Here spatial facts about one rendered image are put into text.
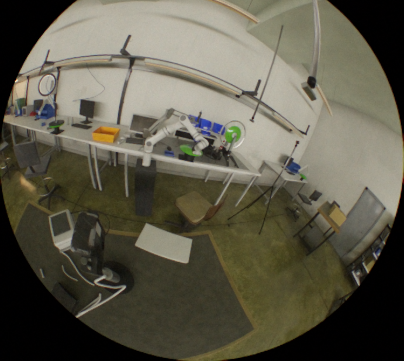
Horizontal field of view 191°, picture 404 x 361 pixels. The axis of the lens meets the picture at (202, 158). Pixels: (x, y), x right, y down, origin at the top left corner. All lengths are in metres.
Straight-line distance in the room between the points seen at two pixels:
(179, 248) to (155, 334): 0.50
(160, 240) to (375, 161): 5.39
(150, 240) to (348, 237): 5.26
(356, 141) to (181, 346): 5.45
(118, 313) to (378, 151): 5.67
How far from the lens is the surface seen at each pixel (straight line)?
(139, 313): 0.67
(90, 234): 0.40
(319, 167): 5.19
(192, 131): 1.13
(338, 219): 3.11
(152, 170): 1.35
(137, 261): 0.67
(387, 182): 5.31
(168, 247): 0.67
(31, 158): 1.91
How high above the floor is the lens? 1.63
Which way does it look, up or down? 24 degrees down
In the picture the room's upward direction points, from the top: 21 degrees clockwise
